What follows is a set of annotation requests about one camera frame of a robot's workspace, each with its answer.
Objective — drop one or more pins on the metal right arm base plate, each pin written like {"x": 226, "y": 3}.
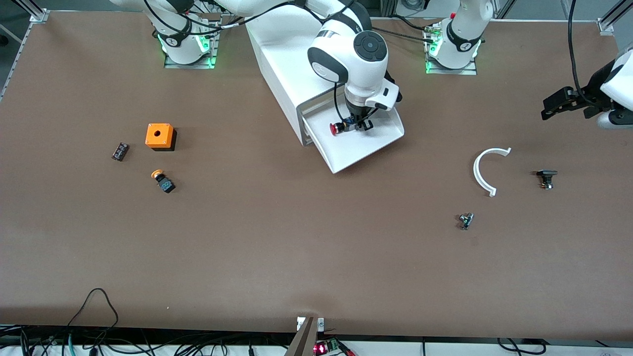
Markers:
{"x": 212, "y": 54}

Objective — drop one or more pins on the white curved plastic arc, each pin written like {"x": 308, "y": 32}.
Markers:
{"x": 477, "y": 173}

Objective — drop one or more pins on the orange box with hole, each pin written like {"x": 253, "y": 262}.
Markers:
{"x": 159, "y": 134}

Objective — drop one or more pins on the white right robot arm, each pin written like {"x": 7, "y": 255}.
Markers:
{"x": 366, "y": 49}

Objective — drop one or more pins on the circuit board with red light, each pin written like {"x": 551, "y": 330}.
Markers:
{"x": 326, "y": 347}

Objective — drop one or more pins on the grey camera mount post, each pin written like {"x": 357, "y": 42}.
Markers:
{"x": 304, "y": 341}

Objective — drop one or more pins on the orange push button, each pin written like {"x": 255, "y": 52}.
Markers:
{"x": 164, "y": 182}

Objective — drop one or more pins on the black flat-head button part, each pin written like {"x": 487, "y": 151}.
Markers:
{"x": 546, "y": 174}

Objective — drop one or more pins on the red mushroom push button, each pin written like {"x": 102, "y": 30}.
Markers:
{"x": 339, "y": 128}

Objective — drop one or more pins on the white drawer cabinet grey frame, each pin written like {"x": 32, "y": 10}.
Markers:
{"x": 282, "y": 64}

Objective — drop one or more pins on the small black electrical component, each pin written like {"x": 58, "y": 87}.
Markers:
{"x": 120, "y": 152}

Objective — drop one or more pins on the aluminium frame profile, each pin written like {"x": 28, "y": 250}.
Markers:
{"x": 610, "y": 20}
{"x": 37, "y": 14}

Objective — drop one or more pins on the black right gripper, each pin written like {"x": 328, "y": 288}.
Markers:
{"x": 357, "y": 114}

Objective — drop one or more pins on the small metallic switch part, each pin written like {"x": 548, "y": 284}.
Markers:
{"x": 466, "y": 220}

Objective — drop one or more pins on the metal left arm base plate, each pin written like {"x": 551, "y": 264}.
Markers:
{"x": 450, "y": 71}

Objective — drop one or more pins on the white plastic drawer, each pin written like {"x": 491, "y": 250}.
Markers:
{"x": 361, "y": 148}

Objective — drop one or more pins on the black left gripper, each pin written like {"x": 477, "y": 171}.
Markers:
{"x": 591, "y": 94}

